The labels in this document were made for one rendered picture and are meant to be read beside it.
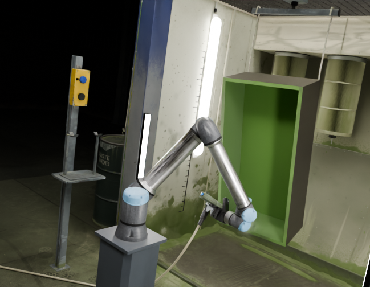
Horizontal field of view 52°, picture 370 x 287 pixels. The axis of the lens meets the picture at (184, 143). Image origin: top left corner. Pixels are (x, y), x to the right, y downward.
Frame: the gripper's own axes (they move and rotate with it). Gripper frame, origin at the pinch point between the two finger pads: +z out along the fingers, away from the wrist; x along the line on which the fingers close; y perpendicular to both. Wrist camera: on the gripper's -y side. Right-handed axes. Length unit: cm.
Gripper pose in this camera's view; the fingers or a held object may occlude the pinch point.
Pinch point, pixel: (208, 204)
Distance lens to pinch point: 272.0
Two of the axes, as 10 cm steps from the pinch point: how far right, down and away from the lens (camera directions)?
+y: -4.8, 8.6, -1.7
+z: -6.4, -2.1, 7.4
